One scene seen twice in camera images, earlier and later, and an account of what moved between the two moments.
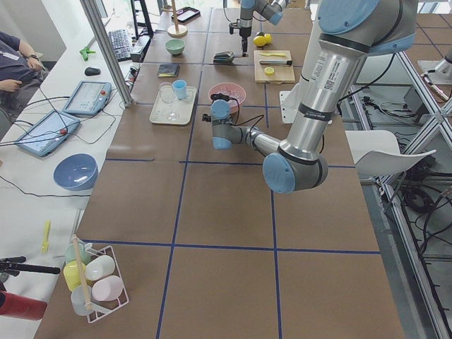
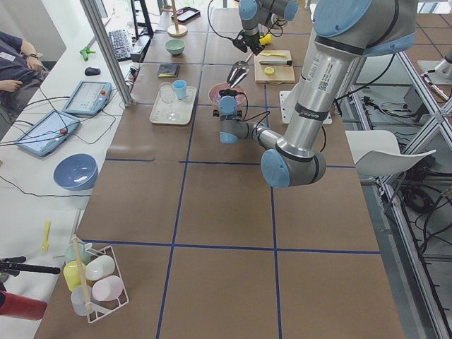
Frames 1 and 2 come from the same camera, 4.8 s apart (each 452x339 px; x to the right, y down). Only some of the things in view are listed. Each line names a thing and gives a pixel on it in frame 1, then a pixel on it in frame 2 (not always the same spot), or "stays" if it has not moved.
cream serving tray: [173, 104] stays
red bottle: [19, 306] stays
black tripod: [13, 265] stays
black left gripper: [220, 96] → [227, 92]
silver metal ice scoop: [227, 56] → [239, 72]
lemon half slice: [269, 70] stays
